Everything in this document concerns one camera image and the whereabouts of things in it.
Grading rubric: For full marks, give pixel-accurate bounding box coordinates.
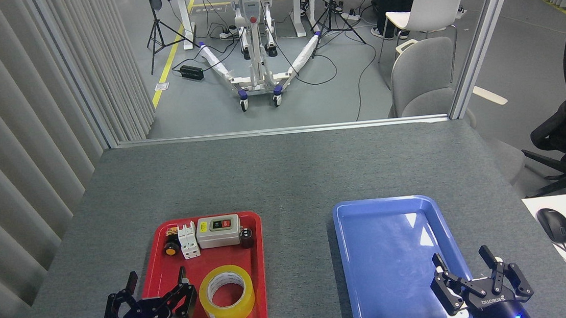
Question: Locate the dark cylindrical component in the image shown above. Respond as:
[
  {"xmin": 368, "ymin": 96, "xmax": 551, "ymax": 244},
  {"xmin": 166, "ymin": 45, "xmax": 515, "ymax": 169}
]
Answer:
[{"xmin": 239, "ymin": 225, "xmax": 255, "ymax": 249}]

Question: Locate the white wheeled stand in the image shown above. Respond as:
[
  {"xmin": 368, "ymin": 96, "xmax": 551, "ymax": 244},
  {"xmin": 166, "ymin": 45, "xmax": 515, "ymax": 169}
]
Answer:
[{"xmin": 195, "ymin": 0, "xmax": 328, "ymax": 116}]

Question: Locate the grey upholstered chair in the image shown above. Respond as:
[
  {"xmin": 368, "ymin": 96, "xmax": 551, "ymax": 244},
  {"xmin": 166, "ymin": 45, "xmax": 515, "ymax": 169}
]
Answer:
[{"xmin": 381, "ymin": 34, "xmax": 478, "ymax": 135}]

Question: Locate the black power adapter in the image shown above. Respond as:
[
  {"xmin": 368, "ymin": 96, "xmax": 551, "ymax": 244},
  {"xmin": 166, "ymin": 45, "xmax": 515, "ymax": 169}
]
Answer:
[{"xmin": 179, "ymin": 63, "xmax": 205, "ymax": 83}]

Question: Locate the white circuit breaker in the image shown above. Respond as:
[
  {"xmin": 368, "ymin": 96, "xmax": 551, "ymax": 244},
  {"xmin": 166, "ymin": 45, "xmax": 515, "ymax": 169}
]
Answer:
[{"xmin": 176, "ymin": 220, "xmax": 202, "ymax": 261}]

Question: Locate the grey push button switch box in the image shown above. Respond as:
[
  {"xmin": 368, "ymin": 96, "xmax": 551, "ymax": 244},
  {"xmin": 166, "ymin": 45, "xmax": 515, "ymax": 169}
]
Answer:
[{"xmin": 194, "ymin": 213, "xmax": 243, "ymax": 250}]

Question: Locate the white plastic chair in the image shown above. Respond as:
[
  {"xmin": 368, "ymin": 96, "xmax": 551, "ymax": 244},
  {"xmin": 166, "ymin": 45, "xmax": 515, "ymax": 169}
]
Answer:
[{"xmin": 373, "ymin": 0, "xmax": 476, "ymax": 89}]

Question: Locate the black tripod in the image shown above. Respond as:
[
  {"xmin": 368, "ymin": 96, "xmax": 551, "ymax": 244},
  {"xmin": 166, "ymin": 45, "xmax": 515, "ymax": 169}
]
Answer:
[
  {"xmin": 142, "ymin": 0, "xmax": 202, "ymax": 76},
  {"xmin": 308, "ymin": 0, "xmax": 367, "ymax": 59}
]

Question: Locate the black computer mouse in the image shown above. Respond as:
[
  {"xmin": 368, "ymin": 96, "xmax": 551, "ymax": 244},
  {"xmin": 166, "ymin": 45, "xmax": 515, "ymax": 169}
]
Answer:
[{"xmin": 535, "ymin": 206, "xmax": 566, "ymax": 246}]

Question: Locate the blue plastic tray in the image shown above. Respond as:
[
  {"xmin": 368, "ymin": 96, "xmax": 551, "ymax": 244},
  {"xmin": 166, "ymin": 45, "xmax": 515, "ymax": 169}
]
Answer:
[{"xmin": 331, "ymin": 189, "xmax": 488, "ymax": 318}]

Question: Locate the yellow tape roll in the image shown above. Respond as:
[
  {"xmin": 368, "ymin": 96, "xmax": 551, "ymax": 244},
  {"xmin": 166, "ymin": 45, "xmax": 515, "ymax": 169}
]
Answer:
[{"xmin": 197, "ymin": 263, "xmax": 257, "ymax": 318}]

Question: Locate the silver frame rail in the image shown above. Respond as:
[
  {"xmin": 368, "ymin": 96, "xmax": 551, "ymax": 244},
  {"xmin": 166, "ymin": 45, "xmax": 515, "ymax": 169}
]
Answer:
[{"xmin": 117, "ymin": 112, "xmax": 450, "ymax": 151}]

